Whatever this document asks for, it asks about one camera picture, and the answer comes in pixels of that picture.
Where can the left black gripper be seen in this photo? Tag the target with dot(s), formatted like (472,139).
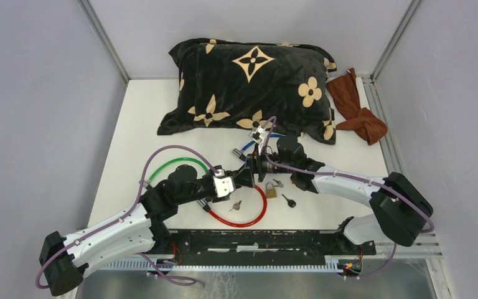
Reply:
(211,198)

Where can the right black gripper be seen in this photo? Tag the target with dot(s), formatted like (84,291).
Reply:
(257,165)

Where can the blue cable lock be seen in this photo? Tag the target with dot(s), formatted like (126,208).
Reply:
(240,153)

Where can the small brass padlock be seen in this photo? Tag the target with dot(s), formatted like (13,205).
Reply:
(270,190)

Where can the red cable lock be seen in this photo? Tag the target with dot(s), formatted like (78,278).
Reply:
(239,219)

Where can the black padlock key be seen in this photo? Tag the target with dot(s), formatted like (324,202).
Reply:
(290,202)

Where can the green cable lock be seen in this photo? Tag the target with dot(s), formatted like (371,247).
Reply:
(201,168)

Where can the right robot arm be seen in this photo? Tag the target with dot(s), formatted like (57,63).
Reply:
(400,213)

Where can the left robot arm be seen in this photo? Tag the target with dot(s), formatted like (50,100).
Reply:
(67,260)

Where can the red lock keys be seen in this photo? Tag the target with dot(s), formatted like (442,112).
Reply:
(236,206)

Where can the small padlock keys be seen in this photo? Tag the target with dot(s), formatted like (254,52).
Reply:
(278,183)

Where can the black floral pillow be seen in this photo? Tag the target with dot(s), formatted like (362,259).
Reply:
(225,84)

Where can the brown cloth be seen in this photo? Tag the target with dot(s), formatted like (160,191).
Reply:
(359,119)

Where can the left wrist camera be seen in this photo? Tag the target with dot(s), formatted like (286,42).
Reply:
(223,184)

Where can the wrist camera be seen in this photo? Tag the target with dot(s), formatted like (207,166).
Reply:
(223,184)
(258,135)

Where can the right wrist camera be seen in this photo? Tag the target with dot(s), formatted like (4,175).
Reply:
(258,135)

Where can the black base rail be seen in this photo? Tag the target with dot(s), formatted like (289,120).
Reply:
(259,247)

